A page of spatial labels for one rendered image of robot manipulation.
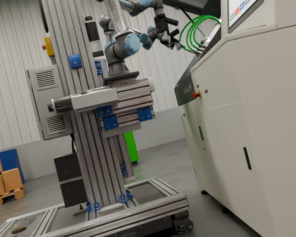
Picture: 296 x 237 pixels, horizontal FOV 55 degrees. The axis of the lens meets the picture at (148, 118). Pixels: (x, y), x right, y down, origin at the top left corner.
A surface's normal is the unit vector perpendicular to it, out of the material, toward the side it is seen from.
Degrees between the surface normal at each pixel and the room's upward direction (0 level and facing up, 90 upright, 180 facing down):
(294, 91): 90
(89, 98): 90
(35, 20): 90
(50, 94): 90
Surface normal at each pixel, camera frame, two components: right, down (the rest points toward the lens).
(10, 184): 0.44, -0.13
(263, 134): 0.07, -0.04
